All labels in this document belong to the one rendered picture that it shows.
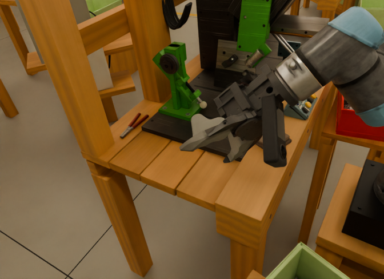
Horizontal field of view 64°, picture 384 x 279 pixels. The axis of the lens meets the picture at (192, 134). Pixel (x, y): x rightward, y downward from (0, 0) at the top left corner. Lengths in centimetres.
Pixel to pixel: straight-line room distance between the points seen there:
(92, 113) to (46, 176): 157
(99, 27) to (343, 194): 95
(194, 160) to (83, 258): 114
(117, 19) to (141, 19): 9
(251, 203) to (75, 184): 171
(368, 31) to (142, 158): 80
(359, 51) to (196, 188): 61
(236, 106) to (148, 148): 62
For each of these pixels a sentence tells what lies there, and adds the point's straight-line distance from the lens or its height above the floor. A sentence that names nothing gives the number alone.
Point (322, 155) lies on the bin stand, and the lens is 141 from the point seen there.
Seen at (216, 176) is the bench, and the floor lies 88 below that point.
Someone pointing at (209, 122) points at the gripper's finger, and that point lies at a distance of 54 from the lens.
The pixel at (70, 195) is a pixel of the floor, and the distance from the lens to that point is 235.
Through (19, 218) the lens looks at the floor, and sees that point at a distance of 239.
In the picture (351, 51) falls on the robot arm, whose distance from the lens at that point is 52.
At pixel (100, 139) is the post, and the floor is 94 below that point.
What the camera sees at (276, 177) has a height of 90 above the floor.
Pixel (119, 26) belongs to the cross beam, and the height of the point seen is 122.
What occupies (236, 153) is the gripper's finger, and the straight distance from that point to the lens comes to 61.
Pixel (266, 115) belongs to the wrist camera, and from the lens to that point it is 51.
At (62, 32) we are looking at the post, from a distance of 94.
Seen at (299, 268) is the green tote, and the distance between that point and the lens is 82.
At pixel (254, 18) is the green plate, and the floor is 119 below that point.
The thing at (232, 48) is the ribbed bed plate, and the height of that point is 107.
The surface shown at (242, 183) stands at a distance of 93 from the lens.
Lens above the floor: 159
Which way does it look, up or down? 39 degrees down
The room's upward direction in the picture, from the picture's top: 6 degrees counter-clockwise
